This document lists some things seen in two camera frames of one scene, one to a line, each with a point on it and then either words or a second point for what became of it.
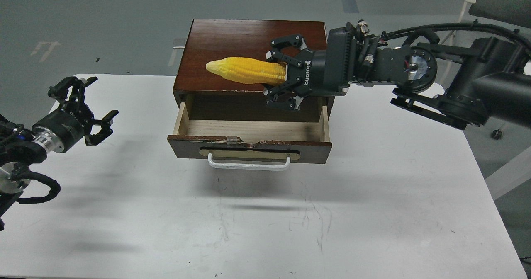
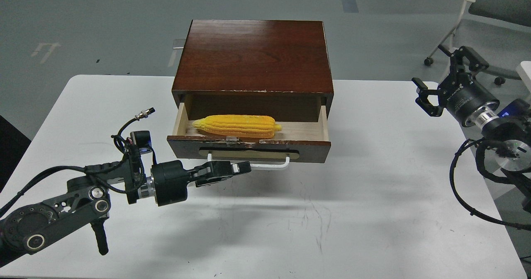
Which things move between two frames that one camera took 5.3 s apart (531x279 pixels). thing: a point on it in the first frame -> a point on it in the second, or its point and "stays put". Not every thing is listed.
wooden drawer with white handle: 251,144 stays put
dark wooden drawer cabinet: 208,95 stays put
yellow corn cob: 248,71 -> 248,126
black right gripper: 331,69 -> 465,96
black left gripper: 59,132 -> 171,181
